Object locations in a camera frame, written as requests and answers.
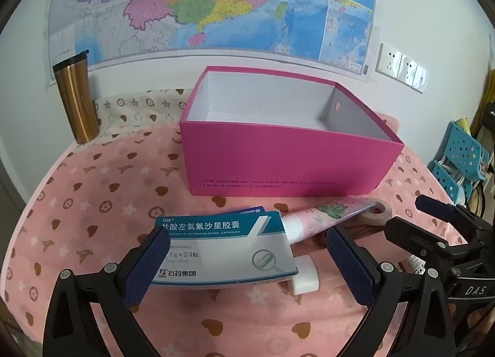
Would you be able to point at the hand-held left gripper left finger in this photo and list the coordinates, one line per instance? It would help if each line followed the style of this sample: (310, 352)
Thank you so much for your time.
(147, 268)

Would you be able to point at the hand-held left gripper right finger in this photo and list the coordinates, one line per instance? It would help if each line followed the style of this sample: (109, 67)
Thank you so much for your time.
(348, 264)

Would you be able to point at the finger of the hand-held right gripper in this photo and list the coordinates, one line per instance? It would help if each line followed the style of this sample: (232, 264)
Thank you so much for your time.
(433, 206)
(413, 237)

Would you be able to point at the white and blue medicine box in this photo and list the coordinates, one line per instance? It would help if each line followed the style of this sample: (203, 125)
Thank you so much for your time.
(216, 248)

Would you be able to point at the pink cardboard box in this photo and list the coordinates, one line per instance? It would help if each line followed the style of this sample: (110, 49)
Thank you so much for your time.
(290, 159)

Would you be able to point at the white capped tube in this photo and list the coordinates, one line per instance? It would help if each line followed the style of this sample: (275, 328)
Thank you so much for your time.
(305, 275)

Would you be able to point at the beige tape roll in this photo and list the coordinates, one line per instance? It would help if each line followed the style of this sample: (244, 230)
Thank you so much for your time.
(367, 220)

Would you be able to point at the pink cream tube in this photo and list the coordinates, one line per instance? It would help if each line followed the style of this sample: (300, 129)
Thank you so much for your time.
(309, 221)

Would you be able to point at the blue plastic basket rack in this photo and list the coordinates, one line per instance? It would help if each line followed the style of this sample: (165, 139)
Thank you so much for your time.
(460, 152)

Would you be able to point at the yellow packet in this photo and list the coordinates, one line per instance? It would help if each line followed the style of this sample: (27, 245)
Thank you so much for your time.
(462, 125)

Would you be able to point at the bronze travel mug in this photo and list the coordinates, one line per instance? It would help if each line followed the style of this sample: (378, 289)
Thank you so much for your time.
(75, 101)

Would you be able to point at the white wall switch panel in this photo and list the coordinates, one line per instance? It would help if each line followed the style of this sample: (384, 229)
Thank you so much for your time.
(413, 74)

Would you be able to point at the white wall socket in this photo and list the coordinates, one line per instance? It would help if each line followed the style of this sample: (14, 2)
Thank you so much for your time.
(388, 59)

